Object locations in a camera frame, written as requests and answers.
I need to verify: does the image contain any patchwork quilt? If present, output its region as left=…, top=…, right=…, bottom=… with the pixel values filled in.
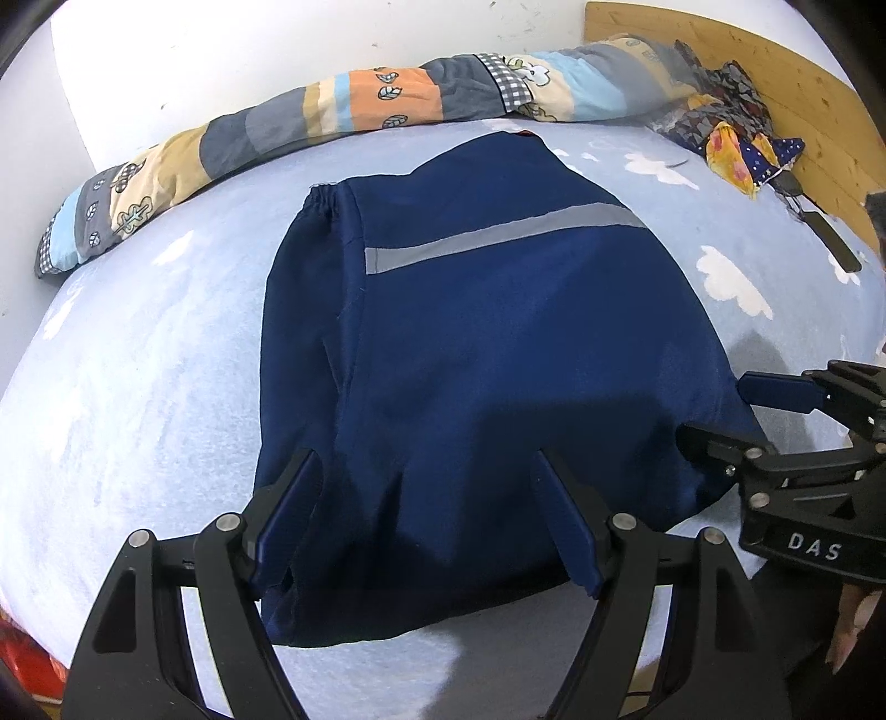
left=34, top=34, right=700, bottom=278

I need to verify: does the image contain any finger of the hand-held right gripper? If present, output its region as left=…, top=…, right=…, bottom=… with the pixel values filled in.
left=737, top=360, right=886, bottom=434
left=682, top=424, right=886, bottom=494

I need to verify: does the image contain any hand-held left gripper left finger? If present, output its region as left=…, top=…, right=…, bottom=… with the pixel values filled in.
left=61, top=449, right=326, bottom=720

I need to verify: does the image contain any yellow and navy patterned cloth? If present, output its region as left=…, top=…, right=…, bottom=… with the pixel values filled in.
left=647, top=42, right=807, bottom=202

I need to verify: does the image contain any person's right hand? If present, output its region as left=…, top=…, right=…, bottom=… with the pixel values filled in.
left=827, top=582, right=886, bottom=676

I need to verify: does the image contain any wooden headboard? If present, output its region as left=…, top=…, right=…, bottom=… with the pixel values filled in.
left=585, top=0, right=886, bottom=250

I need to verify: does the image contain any red object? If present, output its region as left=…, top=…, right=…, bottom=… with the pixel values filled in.
left=0, top=616, right=70, bottom=700

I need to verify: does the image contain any light blue cloud bed sheet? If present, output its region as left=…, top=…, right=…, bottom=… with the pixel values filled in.
left=0, top=114, right=886, bottom=720

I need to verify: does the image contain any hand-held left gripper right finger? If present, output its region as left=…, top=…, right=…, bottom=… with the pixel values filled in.
left=536, top=446, right=790, bottom=720

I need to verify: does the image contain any navy blue jacket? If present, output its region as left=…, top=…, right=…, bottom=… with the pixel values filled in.
left=253, top=131, right=769, bottom=648

